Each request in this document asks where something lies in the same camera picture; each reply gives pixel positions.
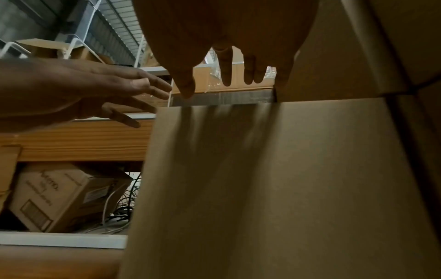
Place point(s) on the person's left hand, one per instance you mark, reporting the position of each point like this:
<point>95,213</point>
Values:
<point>62,87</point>

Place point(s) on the person's right hand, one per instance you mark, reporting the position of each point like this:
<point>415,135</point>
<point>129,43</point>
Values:
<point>224,21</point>

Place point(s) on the small taped cardboard box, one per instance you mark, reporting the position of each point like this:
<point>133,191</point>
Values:
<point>258,190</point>

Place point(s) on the brown cardboard box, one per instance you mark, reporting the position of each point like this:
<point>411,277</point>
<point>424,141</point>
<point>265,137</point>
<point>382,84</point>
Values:
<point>44,46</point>

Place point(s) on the barcode printed cardboard box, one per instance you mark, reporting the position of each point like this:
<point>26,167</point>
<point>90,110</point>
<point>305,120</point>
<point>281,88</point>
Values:
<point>62,196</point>

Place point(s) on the wooden shelf unit white frame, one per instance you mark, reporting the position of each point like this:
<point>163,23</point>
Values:
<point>69,141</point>

